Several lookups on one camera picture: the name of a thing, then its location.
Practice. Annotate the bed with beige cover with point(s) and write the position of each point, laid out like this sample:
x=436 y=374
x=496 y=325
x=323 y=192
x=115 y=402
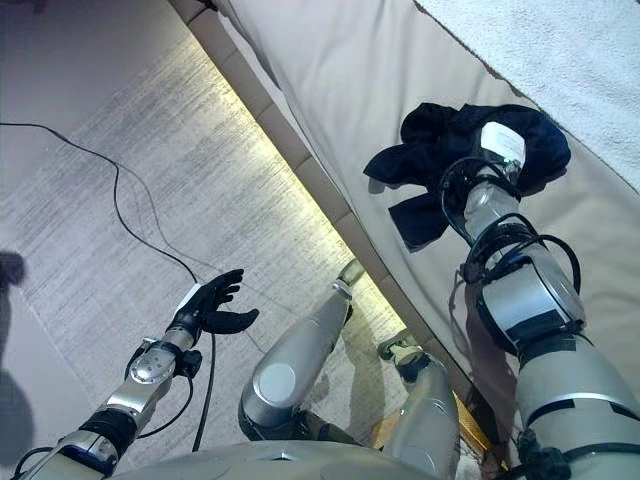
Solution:
x=375 y=60

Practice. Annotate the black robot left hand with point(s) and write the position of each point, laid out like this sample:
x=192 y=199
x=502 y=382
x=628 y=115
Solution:
x=215 y=305

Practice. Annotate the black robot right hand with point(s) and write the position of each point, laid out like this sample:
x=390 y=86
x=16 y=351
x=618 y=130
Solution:
x=502 y=142

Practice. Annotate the beige upholstered bed base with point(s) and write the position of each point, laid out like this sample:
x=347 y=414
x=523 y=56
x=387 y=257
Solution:
x=260 y=95

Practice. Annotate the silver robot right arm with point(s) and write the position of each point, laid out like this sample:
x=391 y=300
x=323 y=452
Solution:
x=530 y=295

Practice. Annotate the white textured bed sheet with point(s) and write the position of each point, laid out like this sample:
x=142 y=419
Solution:
x=550 y=60

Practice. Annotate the wooden laundry basket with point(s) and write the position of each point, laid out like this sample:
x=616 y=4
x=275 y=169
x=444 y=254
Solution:
x=467 y=420

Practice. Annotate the black garment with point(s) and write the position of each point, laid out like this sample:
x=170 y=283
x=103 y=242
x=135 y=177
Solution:
x=430 y=135

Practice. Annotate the grey robot leg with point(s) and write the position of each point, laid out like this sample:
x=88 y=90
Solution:
x=300 y=345
x=430 y=400

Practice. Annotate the grey robot right leg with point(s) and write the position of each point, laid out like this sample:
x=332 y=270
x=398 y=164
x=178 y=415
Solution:
x=430 y=400

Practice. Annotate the grey robot left leg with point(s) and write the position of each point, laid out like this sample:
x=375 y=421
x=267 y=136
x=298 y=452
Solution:
x=300 y=345

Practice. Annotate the pale textured rug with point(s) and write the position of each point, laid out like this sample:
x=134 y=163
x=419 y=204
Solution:
x=150 y=100

